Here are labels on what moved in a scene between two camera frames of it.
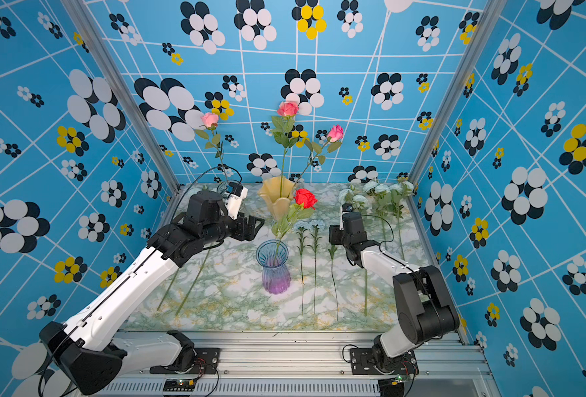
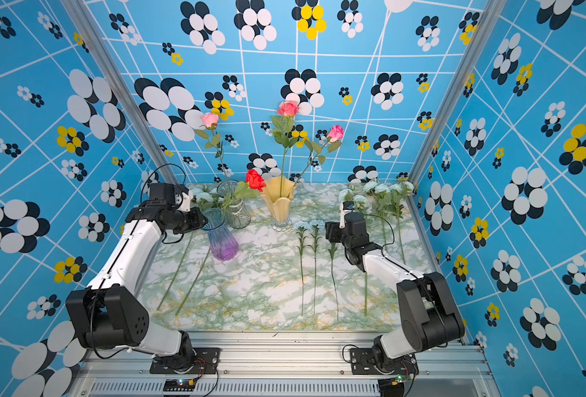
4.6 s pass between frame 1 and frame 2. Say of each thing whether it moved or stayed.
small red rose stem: moved
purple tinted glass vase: moved
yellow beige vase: stayed
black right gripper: stayed
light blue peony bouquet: stayed
